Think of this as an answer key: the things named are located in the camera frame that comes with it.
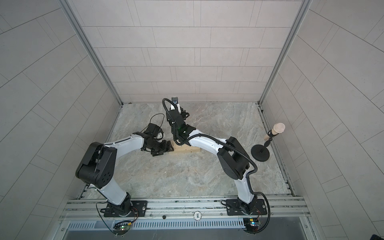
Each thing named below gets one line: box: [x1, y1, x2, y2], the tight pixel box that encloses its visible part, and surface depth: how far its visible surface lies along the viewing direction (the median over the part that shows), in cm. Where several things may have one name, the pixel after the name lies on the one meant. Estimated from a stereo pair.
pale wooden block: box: [170, 140, 201, 153], surface depth 90 cm
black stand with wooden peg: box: [251, 122, 286, 162], surface depth 79 cm
